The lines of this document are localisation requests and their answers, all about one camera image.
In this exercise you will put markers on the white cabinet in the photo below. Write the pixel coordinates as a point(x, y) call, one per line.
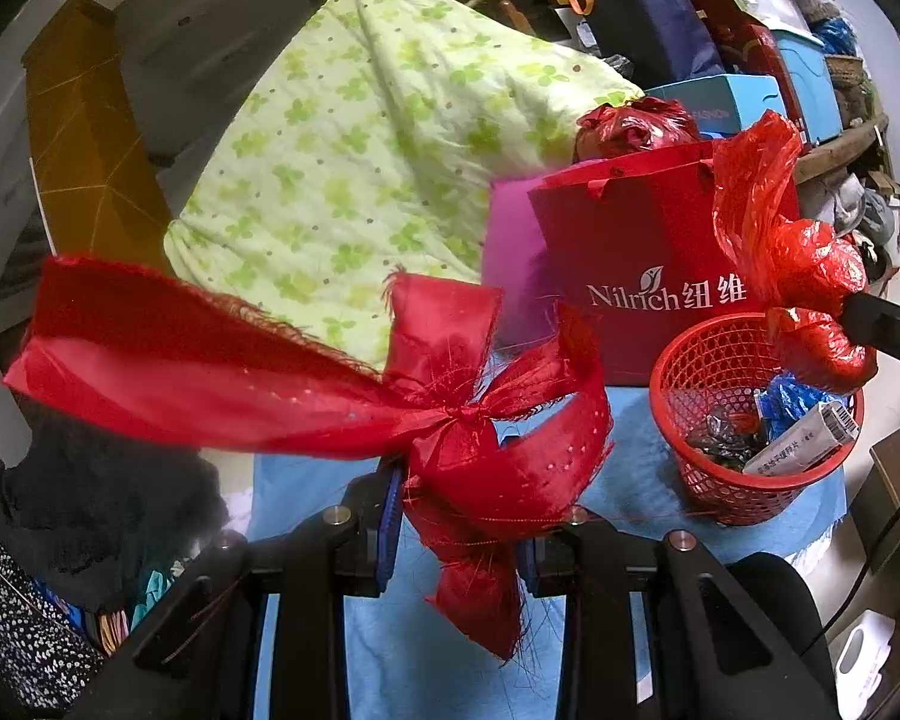
point(210, 37)

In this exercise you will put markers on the green floral quilt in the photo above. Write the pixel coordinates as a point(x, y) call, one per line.
point(360, 127)

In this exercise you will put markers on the teal cloth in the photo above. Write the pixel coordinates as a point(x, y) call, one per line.
point(150, 596)

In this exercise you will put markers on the black white dotted cloth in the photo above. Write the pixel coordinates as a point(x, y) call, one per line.
point(22, 630)

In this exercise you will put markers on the long red plastic bag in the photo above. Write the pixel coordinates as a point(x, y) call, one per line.
point(787, 240)

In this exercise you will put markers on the red ribbon bow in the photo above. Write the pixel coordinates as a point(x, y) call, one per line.
point(195, 367)

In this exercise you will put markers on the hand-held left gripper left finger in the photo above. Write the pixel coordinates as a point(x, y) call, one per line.
point(391, 525)

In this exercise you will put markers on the red plastic mesh basket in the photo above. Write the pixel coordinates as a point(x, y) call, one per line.
point(709, 495)

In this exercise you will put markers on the grey shoe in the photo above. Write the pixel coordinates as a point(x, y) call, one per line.
point(866, 210)

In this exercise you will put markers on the magenta pillow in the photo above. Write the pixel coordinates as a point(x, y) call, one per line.
point(514, 262)

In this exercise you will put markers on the teal cardboard box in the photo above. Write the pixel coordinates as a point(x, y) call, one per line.
point(720, 101)

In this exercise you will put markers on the black plastic bag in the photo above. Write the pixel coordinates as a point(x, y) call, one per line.
point(724, 442)

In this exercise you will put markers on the brown cardboard box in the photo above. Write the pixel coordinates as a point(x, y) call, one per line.
point(896, 495)

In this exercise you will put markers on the light blue bed sheet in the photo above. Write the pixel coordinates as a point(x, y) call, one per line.
point(397, 660)

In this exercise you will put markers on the round wooden tray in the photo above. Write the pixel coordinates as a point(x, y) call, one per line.
point(844, 146)

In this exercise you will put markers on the blue plastic bag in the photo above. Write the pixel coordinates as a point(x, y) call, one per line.
point(795, 397)

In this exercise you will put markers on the white medicine box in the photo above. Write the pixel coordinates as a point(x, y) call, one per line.
point(802, 442)

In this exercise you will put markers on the white plastic device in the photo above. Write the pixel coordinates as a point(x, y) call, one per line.
point(866, 656)

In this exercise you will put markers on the crumpled red plastic bag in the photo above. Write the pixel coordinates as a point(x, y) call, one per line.
point(637, 127)

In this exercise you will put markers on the orange wooden cabinet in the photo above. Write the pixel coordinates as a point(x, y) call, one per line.
point(90, 135)

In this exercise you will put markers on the dark red box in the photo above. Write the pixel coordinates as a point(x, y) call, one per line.
point(742, 30)

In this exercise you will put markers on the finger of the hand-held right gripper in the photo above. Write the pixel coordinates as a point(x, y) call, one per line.
point(889, 330)

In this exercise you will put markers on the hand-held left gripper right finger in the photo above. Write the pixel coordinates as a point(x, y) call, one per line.
point(547, 570)

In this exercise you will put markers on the red paper gift bag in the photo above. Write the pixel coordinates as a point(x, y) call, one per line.
point(630, 240)

